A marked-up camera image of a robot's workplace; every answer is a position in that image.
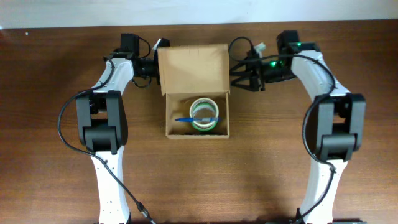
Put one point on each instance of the green tape roll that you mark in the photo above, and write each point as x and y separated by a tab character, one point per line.
203	128

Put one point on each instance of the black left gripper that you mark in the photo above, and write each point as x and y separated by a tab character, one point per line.
157	68

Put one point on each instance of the beige masking tape roll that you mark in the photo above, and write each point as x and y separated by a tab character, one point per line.
192	109

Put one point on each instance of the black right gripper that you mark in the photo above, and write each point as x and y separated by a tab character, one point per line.
259	73

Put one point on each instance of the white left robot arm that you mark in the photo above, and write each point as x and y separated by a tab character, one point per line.
103	130

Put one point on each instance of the blue ballpoint pen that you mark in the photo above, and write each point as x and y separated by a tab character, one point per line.
204	120

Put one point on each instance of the brown cardboard box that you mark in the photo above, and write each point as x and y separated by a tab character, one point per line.
195	81

